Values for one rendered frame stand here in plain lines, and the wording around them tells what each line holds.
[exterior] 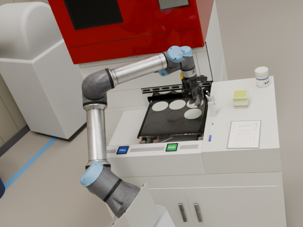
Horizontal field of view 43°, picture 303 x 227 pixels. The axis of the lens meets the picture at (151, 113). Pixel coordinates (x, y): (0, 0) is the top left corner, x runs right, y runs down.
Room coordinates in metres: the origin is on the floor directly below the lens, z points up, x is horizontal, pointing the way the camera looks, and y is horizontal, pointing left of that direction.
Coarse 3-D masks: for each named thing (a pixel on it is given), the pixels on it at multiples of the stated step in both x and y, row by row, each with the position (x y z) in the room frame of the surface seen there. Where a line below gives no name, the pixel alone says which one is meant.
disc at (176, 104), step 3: (174, 102) 1.98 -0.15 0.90; (177, 102) 1.97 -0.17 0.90; (180, 102) 1.96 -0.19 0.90; (183, 102) 1.95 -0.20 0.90; (171, 105) 1.95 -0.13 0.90; (174, 105) 1.94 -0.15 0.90; (177, 105) 1.94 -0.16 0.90; (180, 105) 1.92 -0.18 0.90; (183, 105) 1.92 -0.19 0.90; (171, 108) 1.93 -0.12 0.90; (174, 108) 1.92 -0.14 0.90; (177, 108) 1.91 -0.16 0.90; (180, 108) 1.90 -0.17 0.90
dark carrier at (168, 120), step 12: (168, 108) 1.93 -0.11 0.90; (192, 108) 1.86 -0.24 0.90; (204, 108) 1.82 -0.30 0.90; (156, 120) 1.85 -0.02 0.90; (168, 120) 1.81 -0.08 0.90; (180, 120) 1.78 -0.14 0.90; (192, 120) 1.74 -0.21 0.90; (144, 132) 1.77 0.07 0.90; (156, 132) 1.73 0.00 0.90; (168, 132) 1.70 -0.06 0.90; (180, 132) 1.67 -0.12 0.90
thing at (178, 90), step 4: (204, 88) 1.98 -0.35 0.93; (208, 88) 1.97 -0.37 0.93; (144, 92) 2.13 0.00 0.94; (148, 92) 2.11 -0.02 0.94; (152, 92) 2.10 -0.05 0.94; (156, 92) 2.09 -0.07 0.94; (160, 92) 2.08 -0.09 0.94; (164, 92) 2.07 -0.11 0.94; (168, 92) 2.06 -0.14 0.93; (172, 92) 2.05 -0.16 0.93; (176, 92) 2.04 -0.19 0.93; (180, 92) 2.03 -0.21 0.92; (144, 96) 2.12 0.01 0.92; (148, 96) 2.11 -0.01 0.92; (204, 96) 1.99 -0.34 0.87; (144, 100) 2.12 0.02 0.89; (148, 100) 2.12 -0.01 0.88; (156, 100) 2.11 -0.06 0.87; (148, 104) 2.11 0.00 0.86
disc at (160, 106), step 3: (159, 102) 2.03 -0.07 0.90; (162, 102) 2.02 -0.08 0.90; (165, 102) 2.01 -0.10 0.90; (153, 105) 2.01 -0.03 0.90; (156, 105) 2.00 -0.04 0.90; (159, 105) 1.99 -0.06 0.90; (162, 105) 1.98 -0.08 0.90; (165, 105) 1.97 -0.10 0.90; (153, 108) 1.98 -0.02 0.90; (156, 108) 1.97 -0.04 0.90; (159, 108) 1.96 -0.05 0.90; (162, 108) 1.95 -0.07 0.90; (165, 108) 1.94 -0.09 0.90
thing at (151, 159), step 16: (144, 144) 1.58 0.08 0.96; (160, 144) 1.54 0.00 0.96; (192, 144) 1.47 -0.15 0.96; (112, 160) 1.56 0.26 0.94; (128, 160) 1.53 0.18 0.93; (144, 160) 1.49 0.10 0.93; (160, 160) 1.46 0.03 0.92; (176, 160) 1.43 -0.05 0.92; (192, 160) 1.41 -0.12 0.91; (128, 176) 1.54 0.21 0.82
